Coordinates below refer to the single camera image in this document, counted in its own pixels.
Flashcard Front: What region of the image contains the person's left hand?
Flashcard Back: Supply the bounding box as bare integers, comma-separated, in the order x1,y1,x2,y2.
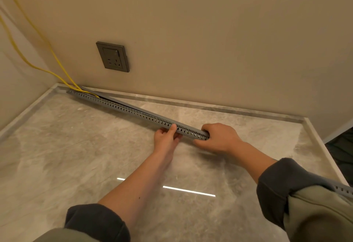
153,124,184,163

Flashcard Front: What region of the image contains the person's right hand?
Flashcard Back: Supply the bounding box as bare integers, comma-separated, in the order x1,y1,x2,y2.
193,123,244,156

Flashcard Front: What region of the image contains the long gray slotted cable duct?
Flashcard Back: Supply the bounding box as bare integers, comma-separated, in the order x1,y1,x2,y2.
66,89,210,140

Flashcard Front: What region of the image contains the person's right forearm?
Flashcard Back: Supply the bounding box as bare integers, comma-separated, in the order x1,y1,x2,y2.
233,140,278,185

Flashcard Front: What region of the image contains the person's left forearm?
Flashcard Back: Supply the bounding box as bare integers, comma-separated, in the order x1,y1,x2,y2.
98,151,177,231

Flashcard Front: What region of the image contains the olive sweatshirt with dark cuffs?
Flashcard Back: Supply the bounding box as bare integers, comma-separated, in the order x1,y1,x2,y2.
33,158,353,242

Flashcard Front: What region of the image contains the gray flat duct cover strip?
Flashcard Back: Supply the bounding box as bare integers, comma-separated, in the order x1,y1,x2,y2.
81,86,177,126

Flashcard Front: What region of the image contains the dark gray wall socket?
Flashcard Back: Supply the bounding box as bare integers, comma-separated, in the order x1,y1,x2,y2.
96,41,130,73

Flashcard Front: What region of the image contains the short gray slotted duct piece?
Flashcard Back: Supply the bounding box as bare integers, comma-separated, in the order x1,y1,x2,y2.
329,180,353,199

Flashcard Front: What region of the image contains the yellow cable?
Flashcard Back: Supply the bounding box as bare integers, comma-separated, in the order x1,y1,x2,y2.
0,0,84,91
0,17,100,98

